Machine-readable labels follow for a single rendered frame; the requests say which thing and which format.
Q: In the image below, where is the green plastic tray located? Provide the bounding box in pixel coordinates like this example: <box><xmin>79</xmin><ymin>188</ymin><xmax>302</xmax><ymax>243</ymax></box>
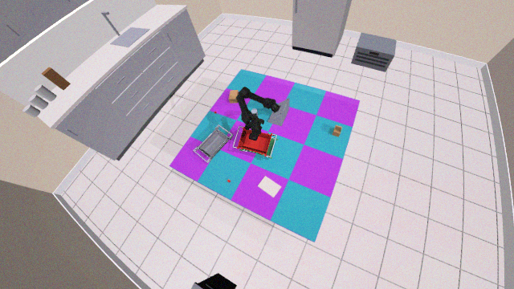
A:
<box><xmin>239</xmin><ymin>138</ymin><xmax>275</xmax><ymax>156</ymax></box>

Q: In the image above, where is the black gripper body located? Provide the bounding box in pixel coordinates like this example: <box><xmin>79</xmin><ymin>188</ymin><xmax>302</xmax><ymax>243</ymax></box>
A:
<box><xmin>249</xmin><ymin>118</ymin><xmax>264</xmax><ymax>140</ymax></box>

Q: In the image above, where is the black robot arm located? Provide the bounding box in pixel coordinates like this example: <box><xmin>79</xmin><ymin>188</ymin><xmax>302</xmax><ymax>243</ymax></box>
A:
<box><xmin>236</xmin><ymin>87</ymin><xmax>281</xmax><ymax>135</ymax></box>

